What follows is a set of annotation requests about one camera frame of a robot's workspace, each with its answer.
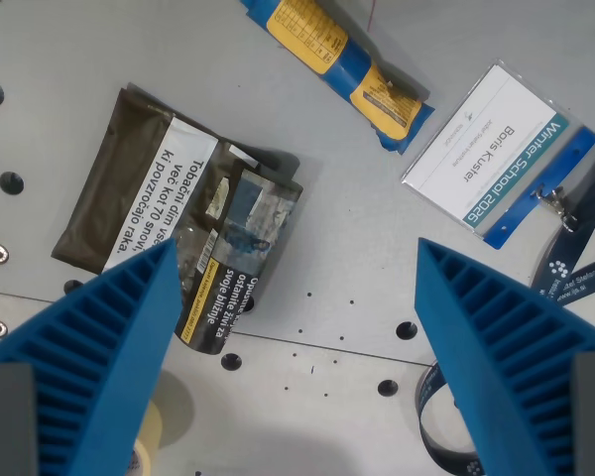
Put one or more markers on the conference name badge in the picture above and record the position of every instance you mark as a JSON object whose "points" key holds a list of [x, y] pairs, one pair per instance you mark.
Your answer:
{"points": [[498, 156]]}

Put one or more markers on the dark tobacco pouch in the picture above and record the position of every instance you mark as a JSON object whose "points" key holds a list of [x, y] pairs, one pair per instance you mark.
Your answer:
{"points": [[178, 218]]}

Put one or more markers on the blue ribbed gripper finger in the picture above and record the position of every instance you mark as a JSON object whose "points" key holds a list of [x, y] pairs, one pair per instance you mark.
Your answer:
{"points": [[501, 357], [104, 347]]}

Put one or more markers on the roll of masking tape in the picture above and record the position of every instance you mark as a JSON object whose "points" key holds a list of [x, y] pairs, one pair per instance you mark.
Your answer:
{"points": [[146, 436]]}

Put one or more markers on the blue and yellow snack bag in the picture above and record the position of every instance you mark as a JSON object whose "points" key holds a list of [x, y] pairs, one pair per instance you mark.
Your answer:
{"points": [[338, 64]]}

